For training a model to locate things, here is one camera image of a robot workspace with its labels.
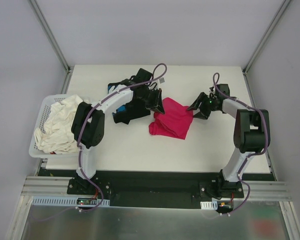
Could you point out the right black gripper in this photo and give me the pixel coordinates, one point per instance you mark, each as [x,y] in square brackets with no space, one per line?
[206,103]

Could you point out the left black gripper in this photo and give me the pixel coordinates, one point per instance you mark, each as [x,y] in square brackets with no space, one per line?
[151,97]

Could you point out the black t shirt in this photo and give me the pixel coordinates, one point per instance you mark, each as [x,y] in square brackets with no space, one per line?
[132,110]

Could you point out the pink t shirt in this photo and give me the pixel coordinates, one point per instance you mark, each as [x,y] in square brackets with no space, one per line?
[175,123]

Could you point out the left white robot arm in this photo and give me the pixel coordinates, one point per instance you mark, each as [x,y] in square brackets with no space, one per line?
[132,98]

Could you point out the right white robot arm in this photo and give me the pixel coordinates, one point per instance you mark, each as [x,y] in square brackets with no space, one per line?
[251,134]

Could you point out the cream t shirt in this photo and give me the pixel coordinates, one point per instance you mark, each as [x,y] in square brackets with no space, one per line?
[57,125]

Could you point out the white plastic laundry basket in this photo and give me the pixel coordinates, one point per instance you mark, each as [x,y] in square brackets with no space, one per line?
[40,120]

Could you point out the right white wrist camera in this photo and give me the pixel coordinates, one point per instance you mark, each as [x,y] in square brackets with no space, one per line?
[211,91]

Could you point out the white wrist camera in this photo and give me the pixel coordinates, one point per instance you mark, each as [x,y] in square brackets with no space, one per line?
[211,91]
[162,80]

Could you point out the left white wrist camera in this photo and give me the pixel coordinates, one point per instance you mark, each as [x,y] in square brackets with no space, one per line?
[162,80]

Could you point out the right aluminium frame post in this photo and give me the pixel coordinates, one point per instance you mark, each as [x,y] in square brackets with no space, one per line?
[285,4]

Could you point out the aluminium frame post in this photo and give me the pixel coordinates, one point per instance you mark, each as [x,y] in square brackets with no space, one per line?
[285,4]
[49,34]

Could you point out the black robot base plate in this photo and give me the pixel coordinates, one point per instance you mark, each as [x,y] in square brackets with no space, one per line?
[141,189]

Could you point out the right white cable duct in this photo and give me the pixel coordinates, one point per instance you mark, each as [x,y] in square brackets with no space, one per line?
[209,205]

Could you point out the white cable duct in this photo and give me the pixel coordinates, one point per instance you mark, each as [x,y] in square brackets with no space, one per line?
[69,201]
[209,205]

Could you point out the left aluminium frame post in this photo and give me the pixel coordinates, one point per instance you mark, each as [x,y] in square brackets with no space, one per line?
[49,34]

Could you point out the left white cable duct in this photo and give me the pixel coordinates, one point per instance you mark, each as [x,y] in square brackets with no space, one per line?
[69,201]

